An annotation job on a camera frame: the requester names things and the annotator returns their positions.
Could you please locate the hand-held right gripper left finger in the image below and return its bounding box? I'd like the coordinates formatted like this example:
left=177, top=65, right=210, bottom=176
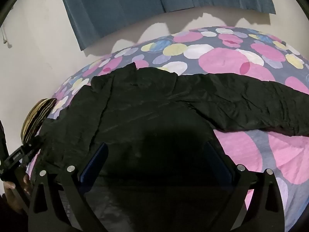
left=28, top=142, right=109, bottom=232

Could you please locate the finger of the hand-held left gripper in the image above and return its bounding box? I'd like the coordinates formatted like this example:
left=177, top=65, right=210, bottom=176
left=21, top=146, right=41, bottom=168
left=22, top=136, right=43, bottom=150

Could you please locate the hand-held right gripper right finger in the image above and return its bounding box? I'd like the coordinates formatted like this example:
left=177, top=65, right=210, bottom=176
left=205, top=141, right=285, bottom=232

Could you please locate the black garment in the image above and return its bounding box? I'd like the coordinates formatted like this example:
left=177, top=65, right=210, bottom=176
left=36, top=62, right=309, bottom=232

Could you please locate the person's left hand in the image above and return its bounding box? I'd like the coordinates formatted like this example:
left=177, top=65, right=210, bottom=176
left=3, top=173, right=31, bottom=214

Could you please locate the striped pillow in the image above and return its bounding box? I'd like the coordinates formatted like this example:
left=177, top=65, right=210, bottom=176
left=20, top=98, right=58, bottom=142

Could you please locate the dotted bedspread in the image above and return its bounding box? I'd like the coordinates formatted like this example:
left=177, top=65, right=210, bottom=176
left=25, top=26, right=309, bottom=232

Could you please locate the blue curtain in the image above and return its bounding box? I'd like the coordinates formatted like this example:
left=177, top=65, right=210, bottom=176
left=57, top=0, right=276, bottom=51

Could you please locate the white wall cord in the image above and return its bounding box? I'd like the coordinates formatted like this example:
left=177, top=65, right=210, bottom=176
left=1, top=25, right=12, bottom=48

